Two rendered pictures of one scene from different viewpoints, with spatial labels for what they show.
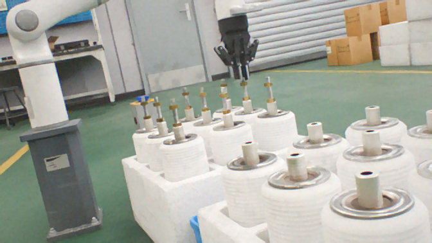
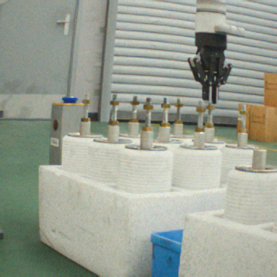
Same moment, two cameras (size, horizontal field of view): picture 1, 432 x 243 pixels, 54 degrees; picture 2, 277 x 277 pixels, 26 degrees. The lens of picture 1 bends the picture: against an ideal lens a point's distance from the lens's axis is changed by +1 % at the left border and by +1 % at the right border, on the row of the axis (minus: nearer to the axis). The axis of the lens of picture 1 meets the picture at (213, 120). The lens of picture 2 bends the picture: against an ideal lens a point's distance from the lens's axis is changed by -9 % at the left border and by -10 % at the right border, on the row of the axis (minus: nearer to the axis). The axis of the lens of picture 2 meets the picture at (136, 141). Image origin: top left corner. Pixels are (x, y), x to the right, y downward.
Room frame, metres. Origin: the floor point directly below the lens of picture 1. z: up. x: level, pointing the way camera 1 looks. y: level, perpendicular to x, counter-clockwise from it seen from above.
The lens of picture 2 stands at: (-0.23, 0.27, 0.35)
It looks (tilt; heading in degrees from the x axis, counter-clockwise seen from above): 5 degrees down; 351
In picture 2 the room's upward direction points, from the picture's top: 3 degrees clockwise
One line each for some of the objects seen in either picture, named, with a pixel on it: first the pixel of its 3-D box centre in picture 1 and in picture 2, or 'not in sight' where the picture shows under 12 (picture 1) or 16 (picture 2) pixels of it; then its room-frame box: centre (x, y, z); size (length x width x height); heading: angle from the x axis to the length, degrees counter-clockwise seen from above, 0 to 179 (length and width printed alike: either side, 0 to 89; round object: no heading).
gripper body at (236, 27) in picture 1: (234, 33); (210, 50); (1.08, -0.09, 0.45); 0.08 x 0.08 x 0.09
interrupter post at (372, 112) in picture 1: (373, 116); not in sight; (0.69, -0.26, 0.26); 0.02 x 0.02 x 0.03
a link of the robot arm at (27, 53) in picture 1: (29, 38); not in sight; (1.18, 0.45, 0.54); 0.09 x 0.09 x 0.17; 25
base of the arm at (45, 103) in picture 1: (44, 96); not in sight; (1.18, 0.45, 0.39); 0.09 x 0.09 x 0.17; 11
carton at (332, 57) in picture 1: (342, 50); (255, 120); (5.00, -1.65, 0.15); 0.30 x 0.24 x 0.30; 100
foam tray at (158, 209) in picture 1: (220, 184); (158, 218); (1.04, 0.01, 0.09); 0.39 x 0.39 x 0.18; 23
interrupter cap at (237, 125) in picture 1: (229, 126); (198, 147); (0.93, -0.03, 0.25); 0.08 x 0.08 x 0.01
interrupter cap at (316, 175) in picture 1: (298, 177); not in sight; (0.49, -0.09, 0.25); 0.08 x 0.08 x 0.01
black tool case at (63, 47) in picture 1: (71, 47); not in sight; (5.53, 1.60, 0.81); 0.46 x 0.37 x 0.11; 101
